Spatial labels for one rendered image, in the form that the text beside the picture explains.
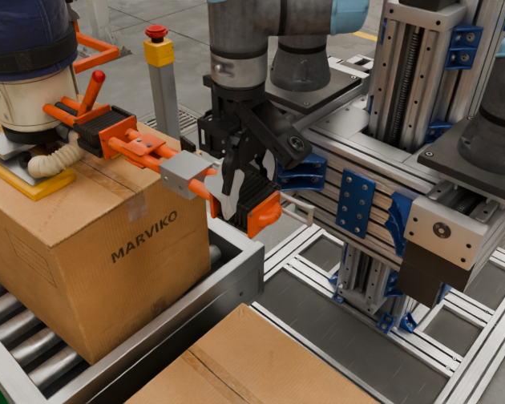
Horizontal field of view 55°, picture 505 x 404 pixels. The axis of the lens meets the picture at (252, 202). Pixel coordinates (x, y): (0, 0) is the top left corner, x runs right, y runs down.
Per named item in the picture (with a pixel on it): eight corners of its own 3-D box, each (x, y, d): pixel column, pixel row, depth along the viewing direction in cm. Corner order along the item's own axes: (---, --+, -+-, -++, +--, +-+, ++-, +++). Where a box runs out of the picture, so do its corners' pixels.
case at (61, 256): (-33, 254, 141) (-95, 136, 116) (82, 189, 165) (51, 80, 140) (95, 369, 112) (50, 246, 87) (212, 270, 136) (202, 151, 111)
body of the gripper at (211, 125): (231, 133, 77) (229, 61, 70) (274, 152, 73) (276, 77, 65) (198, 154, 73) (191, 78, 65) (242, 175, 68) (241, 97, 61)
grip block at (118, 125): (75, 147, 94) (68, 120, 91) (115, 127, 100) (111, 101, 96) (103, 162, 90) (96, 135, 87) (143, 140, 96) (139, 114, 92)
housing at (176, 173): (159, 186, 84) (156, 165, 82) (187, 168, 89) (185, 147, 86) (188, 202, 81) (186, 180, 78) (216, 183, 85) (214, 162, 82)
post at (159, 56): (175, 263, 214) (142, 41, 150) (186, 255, 217) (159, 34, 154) (184, 271, 210) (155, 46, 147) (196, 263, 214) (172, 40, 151)
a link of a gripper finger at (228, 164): (232, 188, 73) (247, 135, 70) (242, 193, 72) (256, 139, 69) (213, 193, 69) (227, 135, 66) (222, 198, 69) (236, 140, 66)
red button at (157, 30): (141, 41, 150) (139, 28, 148) (159, 34, 154) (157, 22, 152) (155, 46, 147) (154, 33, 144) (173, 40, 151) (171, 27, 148)
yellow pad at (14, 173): (-47, 145, 113) (-55, 127, 110) (-7, 128, 119) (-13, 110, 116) (35, 203, 97) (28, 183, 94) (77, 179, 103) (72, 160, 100)
